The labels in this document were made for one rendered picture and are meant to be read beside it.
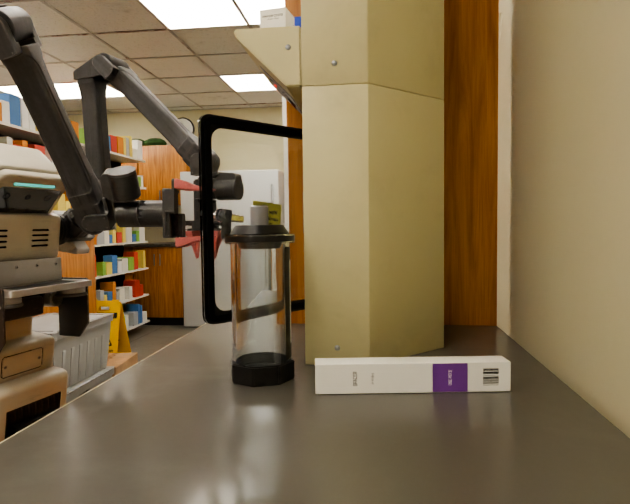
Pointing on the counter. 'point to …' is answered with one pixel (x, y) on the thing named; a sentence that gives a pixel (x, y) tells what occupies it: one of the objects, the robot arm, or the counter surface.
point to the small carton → (280, 17)
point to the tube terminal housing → (373, 177)
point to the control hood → (276, 55)
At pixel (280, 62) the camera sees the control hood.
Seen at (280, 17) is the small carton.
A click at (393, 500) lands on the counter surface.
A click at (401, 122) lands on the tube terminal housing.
